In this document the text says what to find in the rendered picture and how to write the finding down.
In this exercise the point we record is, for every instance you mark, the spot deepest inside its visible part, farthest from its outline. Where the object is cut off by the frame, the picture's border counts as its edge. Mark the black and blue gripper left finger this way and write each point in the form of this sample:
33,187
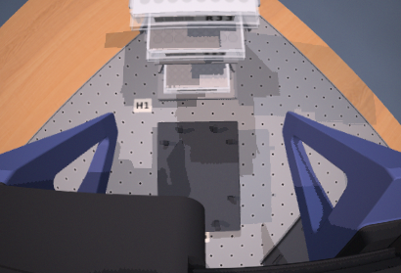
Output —
36,164

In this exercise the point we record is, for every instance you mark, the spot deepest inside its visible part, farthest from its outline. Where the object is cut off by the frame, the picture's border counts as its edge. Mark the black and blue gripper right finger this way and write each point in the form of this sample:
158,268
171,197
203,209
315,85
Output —
372,195

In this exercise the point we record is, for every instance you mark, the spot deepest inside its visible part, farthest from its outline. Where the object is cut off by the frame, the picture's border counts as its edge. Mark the white multiwell plate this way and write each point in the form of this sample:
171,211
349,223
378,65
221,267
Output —
193,14

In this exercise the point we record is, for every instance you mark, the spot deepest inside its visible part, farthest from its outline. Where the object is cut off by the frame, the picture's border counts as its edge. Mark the grey perforated base plate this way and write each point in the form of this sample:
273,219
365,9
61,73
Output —
275,78

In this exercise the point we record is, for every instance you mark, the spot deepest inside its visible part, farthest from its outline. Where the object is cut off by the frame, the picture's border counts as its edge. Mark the grey shelf rack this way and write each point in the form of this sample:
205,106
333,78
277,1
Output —
233,82

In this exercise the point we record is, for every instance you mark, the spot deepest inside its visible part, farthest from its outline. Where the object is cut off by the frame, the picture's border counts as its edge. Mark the translucent white rectangular plate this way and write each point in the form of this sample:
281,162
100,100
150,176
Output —
196,79
171,45

